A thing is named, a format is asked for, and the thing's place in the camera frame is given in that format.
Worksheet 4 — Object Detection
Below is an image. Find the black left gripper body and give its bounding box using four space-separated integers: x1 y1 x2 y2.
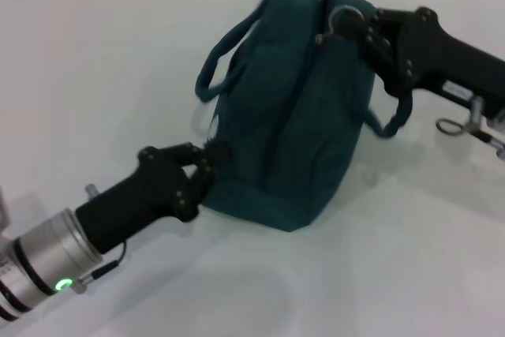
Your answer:
74 146 200 255

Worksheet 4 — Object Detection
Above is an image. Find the arm cable with connector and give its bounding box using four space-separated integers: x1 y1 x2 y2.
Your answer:
77 183 127 294
436 96 505 159

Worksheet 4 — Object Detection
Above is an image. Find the dark teal insulated lunch bag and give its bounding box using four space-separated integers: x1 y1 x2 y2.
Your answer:
195 0 413 234

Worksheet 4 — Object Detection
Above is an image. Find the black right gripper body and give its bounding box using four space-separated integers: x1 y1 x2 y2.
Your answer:
380 6 505 119

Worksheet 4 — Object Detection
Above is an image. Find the right arm cable with connector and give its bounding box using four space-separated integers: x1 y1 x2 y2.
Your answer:
436 96 505 159

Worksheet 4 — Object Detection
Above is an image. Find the left arm cable with connector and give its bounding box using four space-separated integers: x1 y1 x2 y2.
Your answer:
77 183 127 294

